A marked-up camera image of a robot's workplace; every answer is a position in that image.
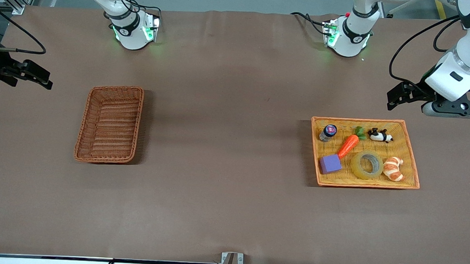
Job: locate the yellow translucent tape roll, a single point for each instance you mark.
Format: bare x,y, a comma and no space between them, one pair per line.
356,169

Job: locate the brown table cover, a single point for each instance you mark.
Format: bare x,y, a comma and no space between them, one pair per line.
236,108

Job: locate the toy croissant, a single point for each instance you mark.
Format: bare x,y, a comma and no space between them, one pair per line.
392,170

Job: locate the metal table edge bracket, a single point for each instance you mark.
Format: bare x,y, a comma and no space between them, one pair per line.
231,262

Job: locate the brown wicker basket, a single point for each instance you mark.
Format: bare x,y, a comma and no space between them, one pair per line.
110,122

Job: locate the small jar blue lid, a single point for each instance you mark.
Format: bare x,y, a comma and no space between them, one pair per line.
328,133

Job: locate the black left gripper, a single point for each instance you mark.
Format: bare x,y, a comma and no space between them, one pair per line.
422,91

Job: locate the orange toy carrot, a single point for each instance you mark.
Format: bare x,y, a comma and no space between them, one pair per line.
348,145

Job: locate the yellow orange-rimmed wicker basket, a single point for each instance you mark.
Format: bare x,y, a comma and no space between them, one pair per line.
368,173

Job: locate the purple foam cube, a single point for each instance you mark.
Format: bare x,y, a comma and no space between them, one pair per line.
330,164

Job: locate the black white panda toy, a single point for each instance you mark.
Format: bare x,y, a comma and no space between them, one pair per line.
379,135

